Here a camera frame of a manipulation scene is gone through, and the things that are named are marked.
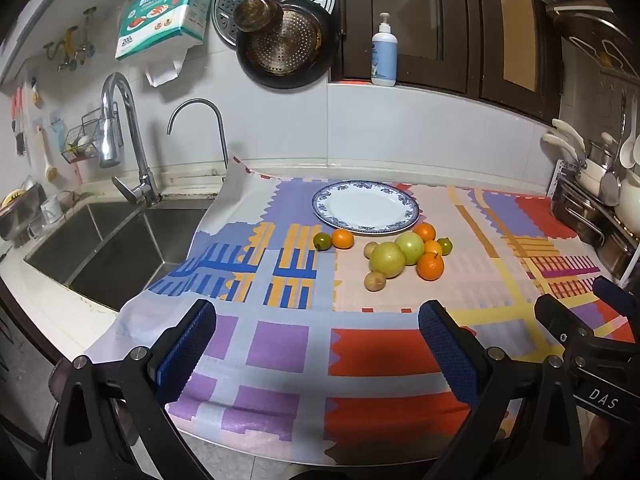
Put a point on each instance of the yellow-green round fruit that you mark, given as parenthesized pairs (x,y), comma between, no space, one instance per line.
(387,260)

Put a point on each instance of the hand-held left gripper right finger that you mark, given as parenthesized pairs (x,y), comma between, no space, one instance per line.
(450,355)

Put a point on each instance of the white ladle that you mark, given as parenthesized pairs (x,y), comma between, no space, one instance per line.
(629,152)

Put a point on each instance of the small green citrus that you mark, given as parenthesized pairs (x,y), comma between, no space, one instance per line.
(322,241)
(445,246)

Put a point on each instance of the dark wooden window frame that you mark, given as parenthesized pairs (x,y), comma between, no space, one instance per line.
(465,35)

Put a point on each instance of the blue rimmed white plate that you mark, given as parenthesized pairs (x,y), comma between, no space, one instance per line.
(365,207)

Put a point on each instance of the orange with stem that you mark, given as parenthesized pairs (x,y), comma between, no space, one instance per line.
(430,266)

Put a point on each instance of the steel dish rack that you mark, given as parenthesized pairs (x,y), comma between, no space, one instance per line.
(17,212)

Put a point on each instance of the white pot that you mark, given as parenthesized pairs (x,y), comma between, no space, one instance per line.
(631,195)

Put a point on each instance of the white pump soap bottle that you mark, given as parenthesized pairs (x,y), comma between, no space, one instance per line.
(384,55)

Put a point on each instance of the black frying pan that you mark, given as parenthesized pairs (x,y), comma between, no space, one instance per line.
(322,62)

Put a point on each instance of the metal spatula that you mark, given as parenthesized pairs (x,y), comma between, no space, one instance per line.
(611,182)

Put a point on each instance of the paper towel pack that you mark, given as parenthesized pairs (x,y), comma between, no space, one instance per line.
(160,15)

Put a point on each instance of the perforated metal strainer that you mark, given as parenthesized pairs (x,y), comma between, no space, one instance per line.
(285,42)

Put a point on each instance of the green round fruit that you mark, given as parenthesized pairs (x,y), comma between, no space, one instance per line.
(412,246)

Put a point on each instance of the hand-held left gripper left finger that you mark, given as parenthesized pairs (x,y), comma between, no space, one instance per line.
(186,356)

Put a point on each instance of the steel utensil rack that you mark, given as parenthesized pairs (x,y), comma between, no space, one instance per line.
(585,215)

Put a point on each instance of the small brass pot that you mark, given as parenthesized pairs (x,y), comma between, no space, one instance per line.
(255,12)

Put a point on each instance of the steel kitchen sink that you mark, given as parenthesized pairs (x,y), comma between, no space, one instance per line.
(115,250)

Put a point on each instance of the dish brush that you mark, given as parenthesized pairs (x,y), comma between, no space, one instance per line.
(46,160)

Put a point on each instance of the thin gooseneck faucet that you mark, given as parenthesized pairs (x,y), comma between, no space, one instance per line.
(220,130)

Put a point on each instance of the wall water tap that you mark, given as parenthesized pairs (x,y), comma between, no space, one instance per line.
(87,35)
(64,45)

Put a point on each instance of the small tan fruit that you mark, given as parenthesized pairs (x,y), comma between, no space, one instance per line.
(375,281)
(370,249)

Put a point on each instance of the chrome kitchen faucet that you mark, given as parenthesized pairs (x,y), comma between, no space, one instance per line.
(112,125)

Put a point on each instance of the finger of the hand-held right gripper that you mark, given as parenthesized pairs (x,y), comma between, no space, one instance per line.
(560,316)
(616,296)

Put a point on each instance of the colourful printed tablecloth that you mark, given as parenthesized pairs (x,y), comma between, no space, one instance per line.
(280,350)

